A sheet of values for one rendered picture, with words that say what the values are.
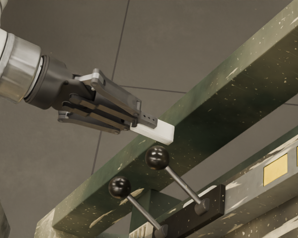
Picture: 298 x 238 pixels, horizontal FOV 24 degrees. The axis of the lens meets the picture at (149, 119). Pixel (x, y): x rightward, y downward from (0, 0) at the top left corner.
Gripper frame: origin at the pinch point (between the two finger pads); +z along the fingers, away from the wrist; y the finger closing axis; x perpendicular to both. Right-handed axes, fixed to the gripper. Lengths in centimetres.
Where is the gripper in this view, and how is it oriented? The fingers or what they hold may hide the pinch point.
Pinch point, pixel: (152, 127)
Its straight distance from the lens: 106.6
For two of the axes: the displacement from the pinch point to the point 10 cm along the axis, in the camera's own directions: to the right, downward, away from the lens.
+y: -5.1, 4.5, 7.4
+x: -1.1, 8.2, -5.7
